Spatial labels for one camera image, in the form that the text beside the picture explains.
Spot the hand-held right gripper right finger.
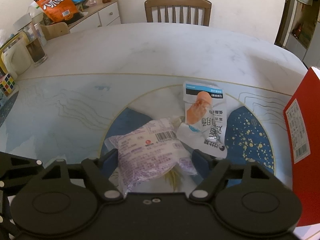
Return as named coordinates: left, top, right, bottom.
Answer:
left=190, top=149, right=278, bottom=202

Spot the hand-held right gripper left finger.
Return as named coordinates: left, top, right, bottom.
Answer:
left=44, top=149, right=125, bottom=202

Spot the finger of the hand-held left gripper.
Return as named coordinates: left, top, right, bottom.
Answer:
left=0, top=153, right=43, bottom=193
left=0, top=194, right=20, bottom=240

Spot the purple and white packet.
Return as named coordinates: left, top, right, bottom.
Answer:
left=104, top=118, right=198, bottom=198

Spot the red cardboard shoe box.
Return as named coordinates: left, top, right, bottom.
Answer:
left=283, top=66, right=320, bottom=228

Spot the white marble desktop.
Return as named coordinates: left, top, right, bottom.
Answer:
left=0, top=22, right=320, bottom=240

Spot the white orange sausage packet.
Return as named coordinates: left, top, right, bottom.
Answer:
left=177, top=81, right=228, bottom=159

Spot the printed blue table mat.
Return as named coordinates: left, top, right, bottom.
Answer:
left=0, top=73, right=320, bottom=240

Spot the colourful puzzle cube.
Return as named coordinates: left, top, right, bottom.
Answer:
left=0, top=73, right=16, bottom=97

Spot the white and yellow pitcher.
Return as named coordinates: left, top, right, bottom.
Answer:
left=0, top=33, right=33, bottom=81

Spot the glass cup of dark tea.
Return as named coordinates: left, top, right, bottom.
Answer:
left=23, top=22, right=49, bottom=67

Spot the light wooden chair back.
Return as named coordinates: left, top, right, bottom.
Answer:
left=41, top=22, right=71, bottom=41

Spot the white sideboard with knobs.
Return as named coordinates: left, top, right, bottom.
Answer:
left=67, top=0, right=122, bottom=33

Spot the wooden slat-back chair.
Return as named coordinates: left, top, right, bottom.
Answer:
left=144, top=0, right=212, bottom=27

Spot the orange snack bag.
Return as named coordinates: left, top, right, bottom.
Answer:
left=33, top=0, right=79, bottom=24

